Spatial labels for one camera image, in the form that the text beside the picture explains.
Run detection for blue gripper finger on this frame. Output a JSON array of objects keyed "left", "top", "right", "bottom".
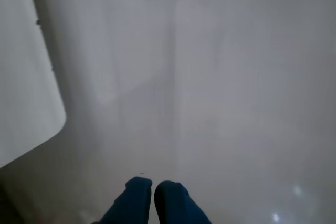
[
  {"left": 154, "top": 180, "right": 211, "bottom": 224},
  {"left": 101, "top": 176, "right": 153, "bottom": 224}
]

